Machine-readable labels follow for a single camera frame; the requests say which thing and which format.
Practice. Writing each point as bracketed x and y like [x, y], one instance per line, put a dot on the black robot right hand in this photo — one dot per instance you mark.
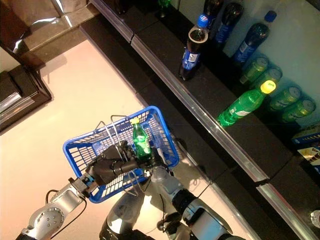
[153, 162]

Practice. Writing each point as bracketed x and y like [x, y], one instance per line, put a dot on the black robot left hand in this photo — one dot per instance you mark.
[107, 167]

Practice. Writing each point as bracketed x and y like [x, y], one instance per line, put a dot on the green soda bottle yellow cap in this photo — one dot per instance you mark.
[242, 107]
[141, 145]

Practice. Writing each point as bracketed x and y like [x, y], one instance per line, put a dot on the blue plastic shopping basket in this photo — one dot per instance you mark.
[82, 147]

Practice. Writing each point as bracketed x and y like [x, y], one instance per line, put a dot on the cola bottle blue label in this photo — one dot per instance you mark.
[226, 27]
[213, 7]
[191, 57]
[247, 45]

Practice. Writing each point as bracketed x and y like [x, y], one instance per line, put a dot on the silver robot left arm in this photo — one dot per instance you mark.
[60, 200]

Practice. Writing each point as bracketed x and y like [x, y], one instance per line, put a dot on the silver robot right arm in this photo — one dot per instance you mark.
[170, 185]

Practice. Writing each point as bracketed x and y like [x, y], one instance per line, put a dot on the dark brown shelf unit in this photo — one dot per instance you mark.
[50, 37]

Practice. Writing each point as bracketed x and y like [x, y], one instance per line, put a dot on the blue cookie box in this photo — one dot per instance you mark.
[307, 138]
[311, 157]

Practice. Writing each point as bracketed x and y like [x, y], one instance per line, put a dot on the black shelf board clear rail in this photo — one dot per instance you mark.
[165, 95]
[212, 92]

